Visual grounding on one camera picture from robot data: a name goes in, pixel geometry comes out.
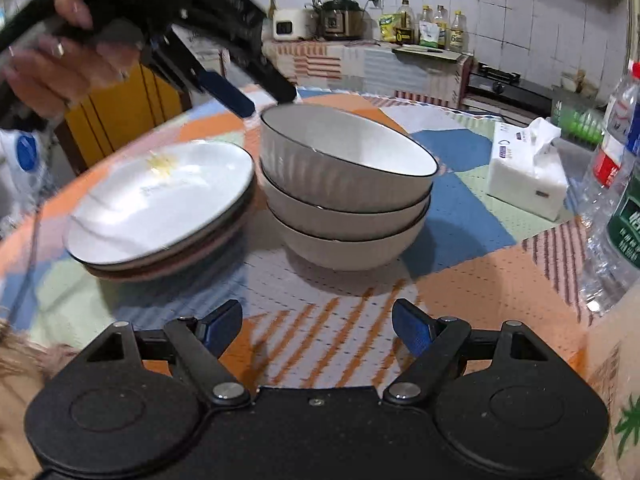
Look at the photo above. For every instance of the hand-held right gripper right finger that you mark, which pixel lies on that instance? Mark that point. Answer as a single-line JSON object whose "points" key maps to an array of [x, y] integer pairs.
{"points": [[412, 330]]}

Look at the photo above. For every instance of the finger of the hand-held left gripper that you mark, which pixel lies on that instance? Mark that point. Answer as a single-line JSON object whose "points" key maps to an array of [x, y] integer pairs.
{"points": [[230, 95], [272, 82]]}

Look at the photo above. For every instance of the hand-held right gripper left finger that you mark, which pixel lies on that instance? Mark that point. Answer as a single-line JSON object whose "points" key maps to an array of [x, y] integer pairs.
{"points": [[225, 327]]}

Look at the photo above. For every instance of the white ribbed bowl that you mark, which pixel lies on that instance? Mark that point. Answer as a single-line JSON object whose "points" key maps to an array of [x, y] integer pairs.
{"points": [[340, 252], [320, 216], [325, 170]]}

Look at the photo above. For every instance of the white plate with sun print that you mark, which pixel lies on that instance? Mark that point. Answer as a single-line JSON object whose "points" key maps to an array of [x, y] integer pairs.
{"points": [[150, 195]]}

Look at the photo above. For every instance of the person's left hand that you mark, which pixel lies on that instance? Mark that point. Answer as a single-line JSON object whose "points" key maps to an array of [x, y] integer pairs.
{"points": [[60, 70]]}

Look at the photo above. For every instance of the white kitchen appliance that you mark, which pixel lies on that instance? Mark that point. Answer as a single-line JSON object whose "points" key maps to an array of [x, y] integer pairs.
{"points": [[290, 25]]}

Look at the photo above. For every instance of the colourful patchwork tablecloth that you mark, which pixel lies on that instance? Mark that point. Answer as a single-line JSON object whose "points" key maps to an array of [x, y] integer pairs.
{"points": [[350, 300]]}

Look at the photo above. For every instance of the cloth-covered kitchen counter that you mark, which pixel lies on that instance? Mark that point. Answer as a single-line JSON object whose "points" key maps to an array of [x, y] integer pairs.
{"points": [[350, 70]]}

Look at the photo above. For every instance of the dark electric pressure cooker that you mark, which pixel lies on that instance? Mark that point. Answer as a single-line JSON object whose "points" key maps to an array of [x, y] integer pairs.
{"points": [[342, 20]]}

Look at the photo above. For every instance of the yellow food packet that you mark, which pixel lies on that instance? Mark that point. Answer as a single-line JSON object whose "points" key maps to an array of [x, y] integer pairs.
{"points": [[389, 29]]}

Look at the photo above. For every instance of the cooking oil bottle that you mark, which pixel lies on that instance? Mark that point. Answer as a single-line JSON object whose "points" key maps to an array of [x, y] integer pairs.
{"points": [[459, 35], [442, 17], [407, 27], [428, 32]]}

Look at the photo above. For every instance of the cutting board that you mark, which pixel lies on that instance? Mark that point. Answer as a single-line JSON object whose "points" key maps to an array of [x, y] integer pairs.
{"points": [[425, 50]]}

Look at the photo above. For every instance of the white tissue pack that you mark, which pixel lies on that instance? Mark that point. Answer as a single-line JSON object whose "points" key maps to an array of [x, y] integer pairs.
{"points": [[520, 180]]}

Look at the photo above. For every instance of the cardboard box with green print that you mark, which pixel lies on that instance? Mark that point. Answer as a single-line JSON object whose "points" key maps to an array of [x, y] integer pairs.
{"points": [[615, 360]]}

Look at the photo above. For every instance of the brown fuzzy fabric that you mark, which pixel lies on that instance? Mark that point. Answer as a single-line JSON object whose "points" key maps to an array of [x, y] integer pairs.
{"points": [[20, 385]]}

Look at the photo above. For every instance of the white bag with blue circle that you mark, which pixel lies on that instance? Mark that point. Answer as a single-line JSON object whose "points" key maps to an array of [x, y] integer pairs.
{"points": [[25, 155]]}

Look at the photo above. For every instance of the green label water bottle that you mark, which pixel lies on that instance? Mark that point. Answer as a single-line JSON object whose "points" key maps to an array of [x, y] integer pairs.
{"points": [[625, 240]]}

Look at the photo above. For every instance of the black gas stove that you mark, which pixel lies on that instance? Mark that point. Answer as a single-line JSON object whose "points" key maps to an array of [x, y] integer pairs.
{"points": [[510, 87]]}

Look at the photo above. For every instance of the green plastic basket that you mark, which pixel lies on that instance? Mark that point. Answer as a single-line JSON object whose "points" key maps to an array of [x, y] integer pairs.
{"points": [[575, 122]]}

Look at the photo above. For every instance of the red label water bottle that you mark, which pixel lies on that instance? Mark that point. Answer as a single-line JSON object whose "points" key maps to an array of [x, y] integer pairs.
{"points": [[612, 155]]}

